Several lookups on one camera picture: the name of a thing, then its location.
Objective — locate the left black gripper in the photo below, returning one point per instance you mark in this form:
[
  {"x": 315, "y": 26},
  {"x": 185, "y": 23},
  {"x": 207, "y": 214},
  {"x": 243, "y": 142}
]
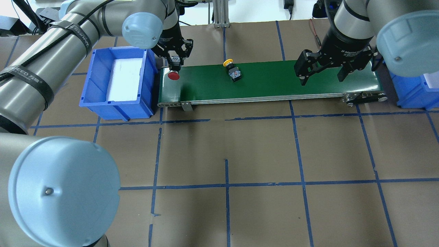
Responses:
[{"x": 170, "y": 38}]

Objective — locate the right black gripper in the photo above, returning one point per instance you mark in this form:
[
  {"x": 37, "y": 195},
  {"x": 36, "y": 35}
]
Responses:
[{"x": 340, "y": 45}]

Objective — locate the red push button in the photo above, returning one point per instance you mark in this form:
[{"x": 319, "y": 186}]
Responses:
[{"x": 173, "y": 74}]

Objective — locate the yellow push button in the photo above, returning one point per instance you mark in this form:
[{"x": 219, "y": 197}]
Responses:
[{"x": 233, "y": 71}]

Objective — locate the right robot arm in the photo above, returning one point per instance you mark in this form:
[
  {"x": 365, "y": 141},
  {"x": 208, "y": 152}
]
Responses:
[{"x": 406, "y": 33}]

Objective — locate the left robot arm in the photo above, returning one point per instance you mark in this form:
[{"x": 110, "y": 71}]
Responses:
[{"x": 59, "y": 191}]

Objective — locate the left bin white foam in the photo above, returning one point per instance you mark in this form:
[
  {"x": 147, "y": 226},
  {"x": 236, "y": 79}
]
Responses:
[{"x": 124, "y": 80}]

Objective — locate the bin white foam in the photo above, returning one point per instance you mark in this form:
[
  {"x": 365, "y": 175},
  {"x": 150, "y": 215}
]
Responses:
[
  {"x": 124, "y": 80},
  {"x": 432, "y": 80}
]

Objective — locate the left blue bin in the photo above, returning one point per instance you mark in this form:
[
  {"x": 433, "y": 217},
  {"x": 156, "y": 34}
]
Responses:
[{"x": 95, "y": 87}]

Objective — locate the blue bin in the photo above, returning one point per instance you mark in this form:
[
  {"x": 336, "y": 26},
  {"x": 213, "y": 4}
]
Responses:
[
  {"x": 413, "y": 93},
  {"x": 95, "y": 87}
]

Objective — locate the green conveyor belt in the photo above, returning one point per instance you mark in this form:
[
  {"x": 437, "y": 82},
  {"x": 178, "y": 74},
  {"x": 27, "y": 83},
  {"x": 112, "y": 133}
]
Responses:
[{"x": 264, "y": 81}]

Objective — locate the black power adapter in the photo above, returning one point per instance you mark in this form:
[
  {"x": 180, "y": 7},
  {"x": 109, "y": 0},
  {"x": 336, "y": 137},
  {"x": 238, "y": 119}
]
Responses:
[{"x": 288, "y": 5}]

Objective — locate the right blue bin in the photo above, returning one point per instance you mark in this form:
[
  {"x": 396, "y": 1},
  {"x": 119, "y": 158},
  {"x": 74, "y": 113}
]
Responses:
[{"x": 413, "y": 93}]

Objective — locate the right bin white foam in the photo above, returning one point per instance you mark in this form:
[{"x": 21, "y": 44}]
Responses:
[{"x": 432, "y": 80}]

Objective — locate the aluminium frame post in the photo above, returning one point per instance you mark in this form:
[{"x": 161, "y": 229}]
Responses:
[{"x": 221, "y": 14}]

